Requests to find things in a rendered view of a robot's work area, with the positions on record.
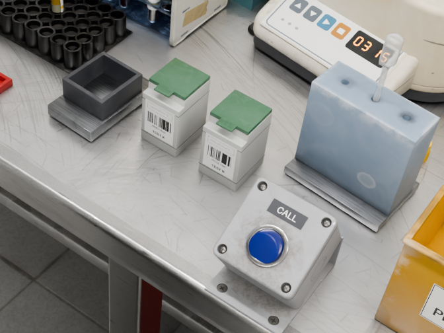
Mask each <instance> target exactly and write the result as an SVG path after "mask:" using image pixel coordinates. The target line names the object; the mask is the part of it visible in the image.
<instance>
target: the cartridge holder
mask: <svg viewBox="0 0 444 333"><path fill-rule="evenodd" d="M62 83H63V95H61V96H60V97H58V98H57V99H55V100H54V101H53V102H51V103H49V104H48V114H49V115H50V116H52V117H54V118H55V119H57V120H58V121H60V122H61V123H63V124H64V125H66V126H67V127H69V128H71V129H72V130H73V131H75V132H77V133H78V134H80V135H82V136H83V137H84V138H86V139H88V140H89V141H93V140H94V139H96V138H97V137H98V136H99V135H101V134H102V133H104V132H105V131H106V130H107V129H109V128H110V127H112V126H113V125H114V124H115V123H117V122H118V121H120V120H121V119H122V118H123V117H125V116H126V115H128V114H129V113H130V112H131V111H133V110H134V109H136V108H137V107H138V106H139V105H141V104H142V100H143V98H142V96H143V91H145V90H146V89H147V88H148V87H149V80H148V79H146V78H144V77H143V74H141V73H140V72H138V71H136V70H135V69H133V68H131V67H130V66H128V65H126V64H125V63H123V62H121V61H119V60H118V59H116V58H114V57H112V56H111V55H109V54H108V53H106V52H101V53H100V54H98V55H97V56H95V57H94V58H92V59H91V60H89V61H88V62H86V63H85V64H83V65H82V66H80V67H79V68H77V69H76V70H74V71H73V72H71V73H70V74H68V75H67V76H65V77H64V78H63V79H62Z"/></svg>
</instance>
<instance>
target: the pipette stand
mask: <svg viewBox="0 0 444 333"><path fill-rule="evenodd" d="M377 84H378V82H376V81H374V80H372V79H371V78H369V77H367V76H366V75H364V74H362V73H360V72H358V71H356V70H355V69H353V68H351V67H350V66H348V65H346V64H345V63H342V62H341V61H337V62H336V63H335V64H334V65H332V66H331V67H330V68H328V69H327V70H326V71H325V72H324V73H322V74H321V75H320V76H318V77H317V78H316V79H315V80H314V81H312V83H311V89H310V92H309V97H308V101H307V106H306V110H305V115H304V118H303V124H302V127H301V133H300V136H299V141H298V145H297V150H296V154H295V158H294V159H292V160H291V161H290V162H289V163H287V164H286V165H285V168H284V173H286V174H288V175H289V176H291V177H292V178H294V179H296V180H297V181H298V182H300V183H301V184H303V185H305V186H306V187H308V188H309V189H311V190H312V191H314V192H315V193H317V194H318V195H320V196H322V197H323V198H324V199H326V200H328V201H329V202H330V203H332V204H334V205H335V206H337V207H339V208H340V209H341V210H343V211H345V212H346V213H348V214H349V215H351V216H352V217H354V218H355V219H357V220H358V221H360V222H362V223H363V224H364V225H366V226H368V227H369V228H370V229H372V230H374V231H375V232H377V231H378V230H379V229H380V228H381V227H382V226H383V225H384V224H385V223H386V222H387V221H388V220H389V219H390V218H391V217H392V216H393V214H394V213H395V212H396V211H397V210H398V209H399V208H400V207H401V206H402V205H403V204H404V203H405V201H406V200H407V199H408V198H409V197H410V196H411V195H412V194H413V193H414V192H415V191H416V190H417V189H418V186H419V185H420V183H419V182H417V181H416V179H417V177H418V174H419V171H420V169H421V167H422V163H423V161H424V159H425V156H426V153H427V150H428V148H429V145H430V143H431V140H432V138H433V135H434V133H435V130H436V128H437V125H438V123H439V120H440V117H438V116H436V115H435V114H432V113H431V112H429V111H427V110H426V109H424V108H422V107H420V106H418V105H417V104H415V103H413V102H411V101H410V100H408V99H406V98H404V97H403V96H400V95H399V94H397V93H395V92H394V91H392V90H390V89H388V88H386V87H385V86H384V87H383V89H382V92H381V96H380V99H379V101H378V102H373V101H372V100H373V97H374V94H375V90H376V88H377Z"/></svg>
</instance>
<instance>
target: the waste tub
mask: <svg viewBox="0 0 444 333"><path fill-rule="evenodd" d="M402 243H403V244H404V246H403V248H402V251H401V253H400V256H399V258H398V261H397V263H396V266H395V268H394V270H393V273H392V275H391V277H390V280H389V282H388V285H387V288H386V290H385V293H384V295H383V298H382V299H381V302H380V305H379V308H378V309H377V312H376V314H375V319H376V320H378V321H379V322H381V323H383V324H384V325H386V326H388V327H389V328H391V329H392V330H394V331H395V332H397V333H444V184H443V185H442V187H441V188H440V190H439V191H438V193H436V195H435V196H434V198H433V199H432V200H431V201H430V203H429V204H428V206H427V207H426V208H425V209H424V211H423V212H422V214H421V215H420V216H419V218H418V219H417V221H416V222H415V223H414V224H413V226H412V227H411V229H410V230H409V231H408V232H407V234H406V235H405V237H404V238H403V239H402Z"/></svg>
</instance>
